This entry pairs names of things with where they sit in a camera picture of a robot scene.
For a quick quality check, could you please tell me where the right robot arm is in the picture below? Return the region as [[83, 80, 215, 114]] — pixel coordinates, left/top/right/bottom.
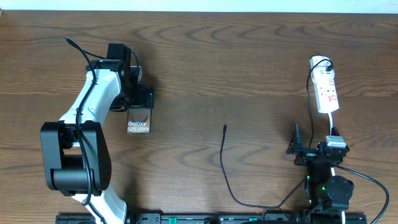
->
[[287, 124, 354, 223]]

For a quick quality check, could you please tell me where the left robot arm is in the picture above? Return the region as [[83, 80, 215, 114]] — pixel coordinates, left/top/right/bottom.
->
[[40, 39, 154, 224]]

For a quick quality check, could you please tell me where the white power strip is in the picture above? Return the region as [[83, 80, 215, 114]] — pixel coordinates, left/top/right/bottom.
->
[[311, 67, 339, 114]]

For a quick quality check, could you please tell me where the white power strip cord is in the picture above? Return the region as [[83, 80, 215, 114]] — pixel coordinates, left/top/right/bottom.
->
[[328, 112, 347, 224]]

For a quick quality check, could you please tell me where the black USB charging cable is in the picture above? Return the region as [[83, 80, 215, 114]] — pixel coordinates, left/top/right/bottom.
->
[[219, 58, 335, 210]]

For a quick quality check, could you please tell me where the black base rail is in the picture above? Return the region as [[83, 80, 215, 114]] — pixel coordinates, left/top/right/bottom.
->
[[55, 212, 368, 224]]

